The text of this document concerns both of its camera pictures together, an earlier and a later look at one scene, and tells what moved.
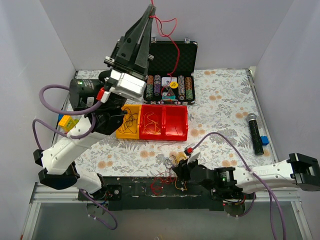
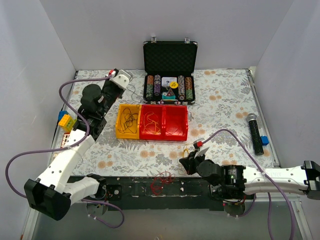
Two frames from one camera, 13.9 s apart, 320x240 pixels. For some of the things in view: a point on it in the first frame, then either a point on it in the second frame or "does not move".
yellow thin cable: (151, 125) does not move
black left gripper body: (127, 64) → (116, 88)
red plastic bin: (151, 122) does not move
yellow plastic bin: (130, 127) does not move
